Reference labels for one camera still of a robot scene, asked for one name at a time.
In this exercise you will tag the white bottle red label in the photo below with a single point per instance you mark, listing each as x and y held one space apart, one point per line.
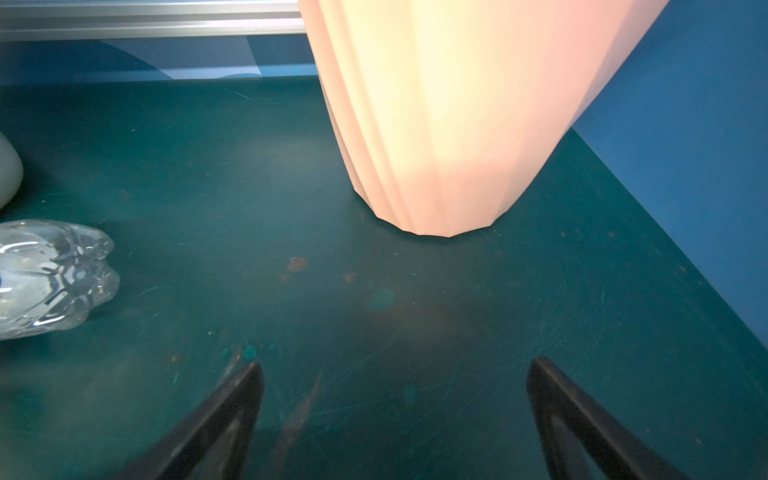
11 171

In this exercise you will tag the beige ribbed flower pot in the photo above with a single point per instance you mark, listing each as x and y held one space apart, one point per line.
445 111

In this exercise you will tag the aluminium frame back rail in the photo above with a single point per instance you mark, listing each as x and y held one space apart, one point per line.
108 20

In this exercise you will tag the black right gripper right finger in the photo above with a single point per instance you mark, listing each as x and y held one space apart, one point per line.
575 431

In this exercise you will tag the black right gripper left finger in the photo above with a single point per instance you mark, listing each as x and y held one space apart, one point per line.
218 431

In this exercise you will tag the clear bottle green cap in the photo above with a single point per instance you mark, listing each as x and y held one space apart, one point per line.
52 275

